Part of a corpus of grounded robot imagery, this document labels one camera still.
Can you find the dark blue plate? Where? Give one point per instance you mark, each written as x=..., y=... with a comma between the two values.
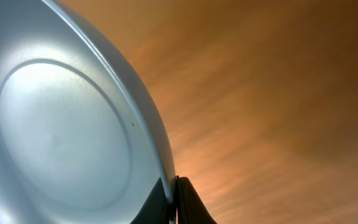
x=81, y=140

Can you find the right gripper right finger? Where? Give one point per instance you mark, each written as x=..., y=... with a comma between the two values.
x=190, y=207

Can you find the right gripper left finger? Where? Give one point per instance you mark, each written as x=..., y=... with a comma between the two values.
x=155, y=208

